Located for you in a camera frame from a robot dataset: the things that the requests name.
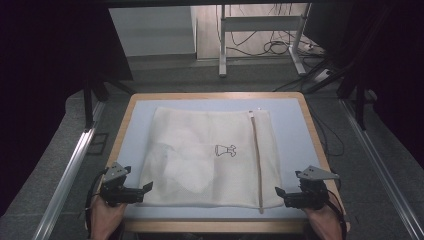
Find white mesh laundry bag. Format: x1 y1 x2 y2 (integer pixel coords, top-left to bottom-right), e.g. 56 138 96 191
138 106 285 215

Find white desk frame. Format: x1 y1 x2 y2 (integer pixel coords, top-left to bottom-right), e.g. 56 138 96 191
217 3 313 78

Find right hand-held gripper black cable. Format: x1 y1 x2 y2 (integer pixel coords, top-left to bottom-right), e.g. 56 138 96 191
327 178 348 240

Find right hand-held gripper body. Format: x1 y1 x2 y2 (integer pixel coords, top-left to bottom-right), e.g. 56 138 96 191
283 165 340 211

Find aluminium floor rail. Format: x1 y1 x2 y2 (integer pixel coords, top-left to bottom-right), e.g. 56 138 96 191
339 98 424 240
32 99 107 240

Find thin black floor cable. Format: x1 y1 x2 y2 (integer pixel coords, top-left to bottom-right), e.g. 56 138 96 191
308 106 346 158

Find white cabinet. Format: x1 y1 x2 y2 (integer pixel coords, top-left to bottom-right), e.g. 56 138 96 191
108 5 198 58

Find hand-held gripper black cable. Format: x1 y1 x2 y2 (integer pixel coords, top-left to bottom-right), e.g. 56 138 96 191
83 167 110 238
327 178 348 240

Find person's right hand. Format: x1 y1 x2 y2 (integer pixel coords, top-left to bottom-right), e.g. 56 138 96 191
302 203 345 238

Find left hand-held gripper black cable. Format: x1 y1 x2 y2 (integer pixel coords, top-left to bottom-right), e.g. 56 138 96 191
83 167 110 238

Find black metal stand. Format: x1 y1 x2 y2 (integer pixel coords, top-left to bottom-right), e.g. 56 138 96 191
335 65 379 132
81 72 136 132

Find wooden table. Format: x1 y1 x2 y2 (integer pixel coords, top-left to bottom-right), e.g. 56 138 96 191
105 91 352 234

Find person's left hand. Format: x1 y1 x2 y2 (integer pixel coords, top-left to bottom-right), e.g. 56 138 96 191
89 196 128 236

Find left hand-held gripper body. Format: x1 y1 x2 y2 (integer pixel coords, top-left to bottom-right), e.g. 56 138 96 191
99 161 145 208

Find white power strip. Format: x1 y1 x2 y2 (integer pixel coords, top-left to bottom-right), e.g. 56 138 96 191
312 67 335 84

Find tangle of black floor cables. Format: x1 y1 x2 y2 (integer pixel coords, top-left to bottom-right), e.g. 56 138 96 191
225 3 325 58

